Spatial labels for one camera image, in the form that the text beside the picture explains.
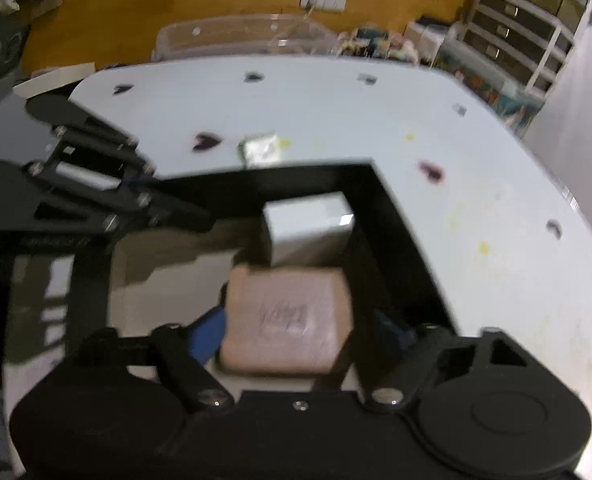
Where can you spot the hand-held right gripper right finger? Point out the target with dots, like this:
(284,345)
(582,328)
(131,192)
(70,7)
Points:
(390,332)

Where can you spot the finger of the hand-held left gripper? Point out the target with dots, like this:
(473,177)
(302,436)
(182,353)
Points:
(96,132)
(126,210)

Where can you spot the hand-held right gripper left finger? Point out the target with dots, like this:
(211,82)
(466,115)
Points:
(208,332)

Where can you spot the brown embossed square case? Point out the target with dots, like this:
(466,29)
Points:
(286,320)

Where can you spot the white power adapter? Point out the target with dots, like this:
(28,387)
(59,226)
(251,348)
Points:
(306,230)

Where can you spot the black storage box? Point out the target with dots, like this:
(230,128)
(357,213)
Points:
(371,195)

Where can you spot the white flat board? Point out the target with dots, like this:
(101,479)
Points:
(51,77)

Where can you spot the clear plastic packet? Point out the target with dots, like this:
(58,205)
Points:
(258,149)

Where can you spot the clear plastic bin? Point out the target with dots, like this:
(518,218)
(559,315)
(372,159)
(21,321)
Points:
(241,35)

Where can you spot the pile of plush toys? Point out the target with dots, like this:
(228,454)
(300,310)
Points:
(376,45)

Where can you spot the white appliance box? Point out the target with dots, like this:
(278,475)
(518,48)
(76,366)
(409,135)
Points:
(428,40)

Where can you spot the white drawer unit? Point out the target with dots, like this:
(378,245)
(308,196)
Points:
(521,35)

